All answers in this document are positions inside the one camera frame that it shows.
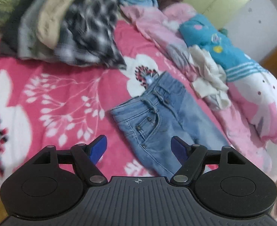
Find light pink quilt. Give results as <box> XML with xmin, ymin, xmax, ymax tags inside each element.
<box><xmin>120</xmin><ymin>3</ymin><xmax>272</xmax><ymax>173</ymax></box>

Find black white plaid garment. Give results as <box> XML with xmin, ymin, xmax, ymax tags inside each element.
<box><xmin>54</xmin><ymin>0</ymin><xmax>127</xmax><ymax>69</ymax></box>

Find cream white crumpled garment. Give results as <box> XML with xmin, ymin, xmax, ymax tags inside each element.
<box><xmin>188</xmin><ymin>45</ymin><xmax>232</xmax><ymax>111</ymax></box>

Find blue denim jeans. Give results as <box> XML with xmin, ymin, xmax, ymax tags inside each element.
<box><xmin>111</xmin><ymin>71</ymin><xmax>229</xmax><ymax>179</ymax></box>

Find cartoon print pillow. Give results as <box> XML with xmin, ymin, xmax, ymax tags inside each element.
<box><xmin>179</xmin><ymin>14</ymin><xmax>277</xmax><ymax>144</ymax></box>

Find beige garment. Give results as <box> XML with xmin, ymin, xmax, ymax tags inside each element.
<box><xmin>36</xmin><ymin>0</ymin><xmax>74</xmax><ymax>50</ymax></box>

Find pink floral bed blanket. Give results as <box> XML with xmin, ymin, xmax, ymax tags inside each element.
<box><xmin>0</xmin><ymin>19</ymin><xmax>272</xmax><ymax>193</ymax></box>

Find grey green garment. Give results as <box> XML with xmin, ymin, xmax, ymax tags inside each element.
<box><xmin>0</xmin><ymin>0</ymin><xmax>57</xmax><ymax>63</ymax></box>

